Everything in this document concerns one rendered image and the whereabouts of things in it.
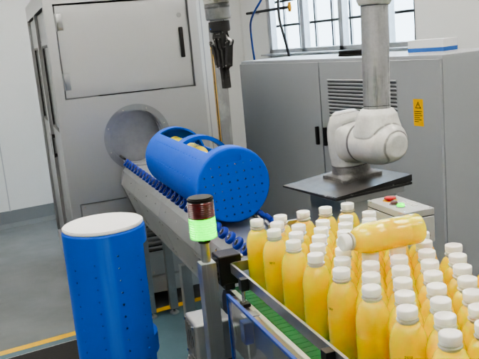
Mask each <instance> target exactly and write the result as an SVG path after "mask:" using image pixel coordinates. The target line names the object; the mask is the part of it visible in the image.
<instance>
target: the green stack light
mask: <svg viewBox="0 0 479 359"><path fill-rule="evenodd" d="M188 221H189V228H190V238H191V239H192V240H193V241H208V240H211V239H214V238H216V237H217V227H216V219H215V216H214V217H213V218H211V219H206V220H200V221H194V220H190V219H188Z"/></svg>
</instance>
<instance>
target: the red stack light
mask: <svg viewBox="0 0 479 359"><path fill-rule="evenodd" d="M187 213H188V219H190V220H194V221H200V220H206V219H211V218H213V217H214V216H215V205H214V200H212V201H210V202H206V203H202V204H191V203H188V202H187Z"/></svg>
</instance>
